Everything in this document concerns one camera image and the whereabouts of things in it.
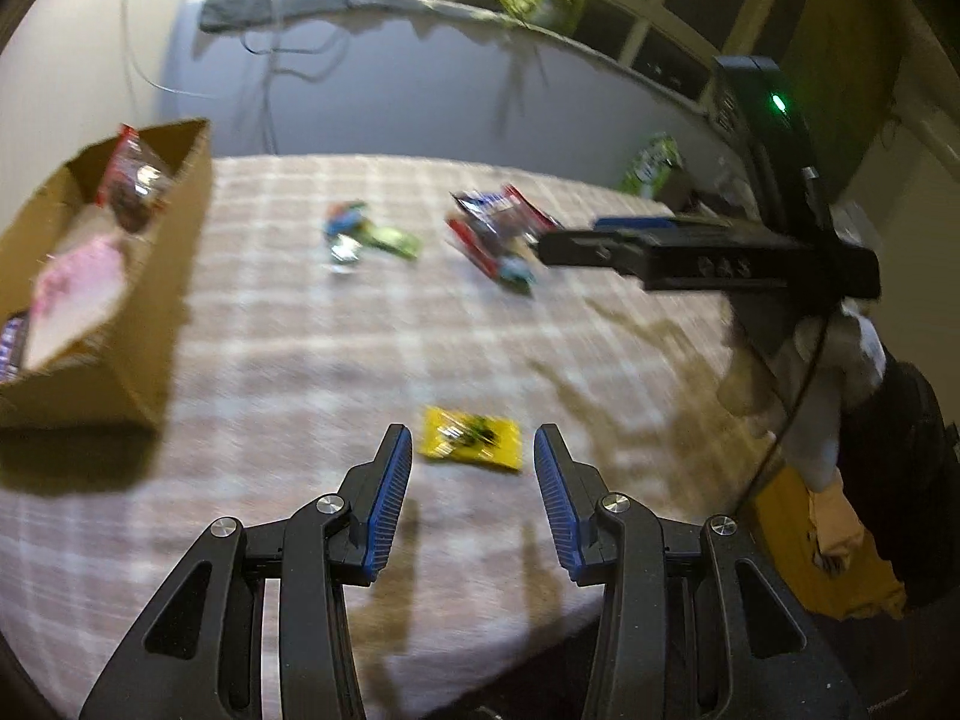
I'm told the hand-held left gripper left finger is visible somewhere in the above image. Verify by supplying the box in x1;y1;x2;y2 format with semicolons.
79;424;414;720

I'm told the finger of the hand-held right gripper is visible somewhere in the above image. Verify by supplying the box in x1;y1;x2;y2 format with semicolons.
538;230;648;272
592;215;757;235

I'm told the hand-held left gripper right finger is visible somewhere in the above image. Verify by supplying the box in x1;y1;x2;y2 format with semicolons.
532;424;871;720

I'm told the yellow snack packet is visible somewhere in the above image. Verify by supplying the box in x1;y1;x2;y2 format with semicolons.
418;405;523;474

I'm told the green snack packet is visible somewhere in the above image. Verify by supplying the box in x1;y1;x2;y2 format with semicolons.
360;225;423;263

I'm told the blue and silver snack packet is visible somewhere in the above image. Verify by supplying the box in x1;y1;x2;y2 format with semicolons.
323;200;370;272

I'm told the cardboard box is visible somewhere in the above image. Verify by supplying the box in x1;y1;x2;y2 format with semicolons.
0;118;215;434

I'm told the person's right forearm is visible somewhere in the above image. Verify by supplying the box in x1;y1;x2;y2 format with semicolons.
838;360;960;610

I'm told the person's right hand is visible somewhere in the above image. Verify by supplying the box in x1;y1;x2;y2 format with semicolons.
778;302;887;490

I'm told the yellow cloth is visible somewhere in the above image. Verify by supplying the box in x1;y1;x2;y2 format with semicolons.
748;463;910;622

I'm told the pink snack packet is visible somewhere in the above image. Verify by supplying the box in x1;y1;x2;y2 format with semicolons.
25;231;130;370

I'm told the dark blue snack wrapper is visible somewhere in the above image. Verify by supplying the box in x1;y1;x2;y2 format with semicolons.
0;315;28;385

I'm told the red and dark snack packet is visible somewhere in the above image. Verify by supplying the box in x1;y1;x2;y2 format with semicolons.
100;126;172;232

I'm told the grey cloth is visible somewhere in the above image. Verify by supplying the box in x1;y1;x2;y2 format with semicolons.
198;0;713;117

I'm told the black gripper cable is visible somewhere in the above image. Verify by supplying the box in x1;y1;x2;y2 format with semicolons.
737;298;835;520

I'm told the window frame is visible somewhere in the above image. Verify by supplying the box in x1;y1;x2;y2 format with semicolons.
581;0;830;102

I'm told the white cable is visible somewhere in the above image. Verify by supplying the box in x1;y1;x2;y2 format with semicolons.
120;0;218;98

